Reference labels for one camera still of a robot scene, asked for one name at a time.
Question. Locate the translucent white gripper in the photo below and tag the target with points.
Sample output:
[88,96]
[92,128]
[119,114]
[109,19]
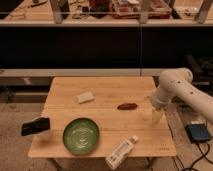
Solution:
[157,114]

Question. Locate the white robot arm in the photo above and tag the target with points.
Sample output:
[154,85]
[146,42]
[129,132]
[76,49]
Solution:
[178,83]

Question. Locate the white sponge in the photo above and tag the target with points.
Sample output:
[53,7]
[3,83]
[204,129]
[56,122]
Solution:
[85,97]

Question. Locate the wooden table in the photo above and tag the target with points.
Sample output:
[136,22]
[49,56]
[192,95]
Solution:
[115,125]

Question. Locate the blue foot pedal box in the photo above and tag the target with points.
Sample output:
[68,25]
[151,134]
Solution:
[198,133]

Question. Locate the white plastic bottle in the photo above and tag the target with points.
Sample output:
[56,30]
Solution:
[117,156]

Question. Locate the green plate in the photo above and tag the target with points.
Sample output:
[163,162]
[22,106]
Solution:
[81,136]

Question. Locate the red tray on shelf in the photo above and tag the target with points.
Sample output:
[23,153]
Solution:
[131,9]

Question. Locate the black phone on stand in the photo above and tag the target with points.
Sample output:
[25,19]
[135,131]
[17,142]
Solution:
[36,126]

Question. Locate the wooden shelf bench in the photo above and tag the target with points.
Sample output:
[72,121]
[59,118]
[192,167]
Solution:
[65,13]

